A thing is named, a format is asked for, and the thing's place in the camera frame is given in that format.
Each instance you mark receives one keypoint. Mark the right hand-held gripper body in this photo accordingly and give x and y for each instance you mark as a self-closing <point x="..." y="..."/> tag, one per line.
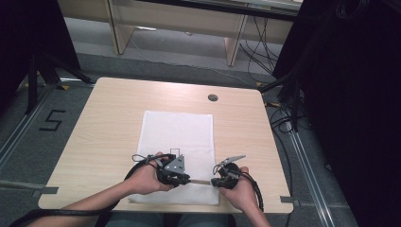
<point x="230" y="171"/>

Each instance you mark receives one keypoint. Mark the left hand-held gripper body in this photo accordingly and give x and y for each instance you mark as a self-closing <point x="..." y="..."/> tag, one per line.
<point x="171" y="171"/>

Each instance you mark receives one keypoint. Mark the white towel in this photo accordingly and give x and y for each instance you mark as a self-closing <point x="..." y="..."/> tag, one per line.
<point x="176" y="135"/>

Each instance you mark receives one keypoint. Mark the person's right hand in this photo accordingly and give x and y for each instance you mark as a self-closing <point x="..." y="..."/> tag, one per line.
<point x="242" y="192"/>

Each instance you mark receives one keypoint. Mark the person's left hand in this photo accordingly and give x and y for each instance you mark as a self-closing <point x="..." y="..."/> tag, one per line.
<point x="148" y="179"/>

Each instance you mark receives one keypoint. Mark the person's legs in blue jeans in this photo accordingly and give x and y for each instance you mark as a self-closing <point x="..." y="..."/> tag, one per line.
<point x="142" y="220"/>

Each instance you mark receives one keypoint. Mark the grey round table grommet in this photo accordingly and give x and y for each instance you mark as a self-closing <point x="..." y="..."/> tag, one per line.
<point x="213" y="97"/>

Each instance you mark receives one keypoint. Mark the black metal stand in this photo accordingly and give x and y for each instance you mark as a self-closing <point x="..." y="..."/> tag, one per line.
<point x="47" y="72"/>
<point x="291" y="91"/>

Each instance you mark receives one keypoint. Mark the black curtain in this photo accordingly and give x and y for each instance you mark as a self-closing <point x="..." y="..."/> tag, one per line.
<point x="353" y="94"/>
<point x="28" y="38"/>

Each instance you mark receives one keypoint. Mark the grey floor bar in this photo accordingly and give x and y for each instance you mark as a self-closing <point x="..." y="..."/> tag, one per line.
<point x="19" y="185"/>

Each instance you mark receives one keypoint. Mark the grey metal bracket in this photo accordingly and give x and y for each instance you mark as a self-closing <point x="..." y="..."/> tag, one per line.
<point x="288" y="200"/>

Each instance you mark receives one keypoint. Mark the aluminium floor rail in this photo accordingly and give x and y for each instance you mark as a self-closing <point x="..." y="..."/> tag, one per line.
<point x="19" y="132"/>
<point x="310" y="176"/>

